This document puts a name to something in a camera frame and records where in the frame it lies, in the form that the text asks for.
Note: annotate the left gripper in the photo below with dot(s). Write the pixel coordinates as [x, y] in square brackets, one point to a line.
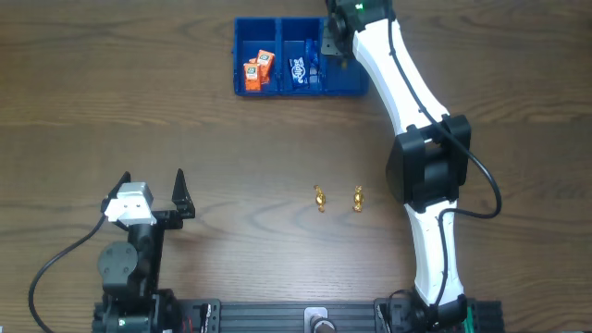
[170, 219]

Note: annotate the blue candy pack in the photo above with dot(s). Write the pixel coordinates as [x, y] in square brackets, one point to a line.
[298, 72]
[312, 55]

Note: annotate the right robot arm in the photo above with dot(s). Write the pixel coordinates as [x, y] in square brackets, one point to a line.
[398, 78]

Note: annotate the blue tray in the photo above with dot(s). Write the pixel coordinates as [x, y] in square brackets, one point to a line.
[254, 34]

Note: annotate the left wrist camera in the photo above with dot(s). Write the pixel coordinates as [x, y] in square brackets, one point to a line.
[133, 203]

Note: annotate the mounting rail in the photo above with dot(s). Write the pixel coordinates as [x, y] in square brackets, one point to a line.
[268, 316]

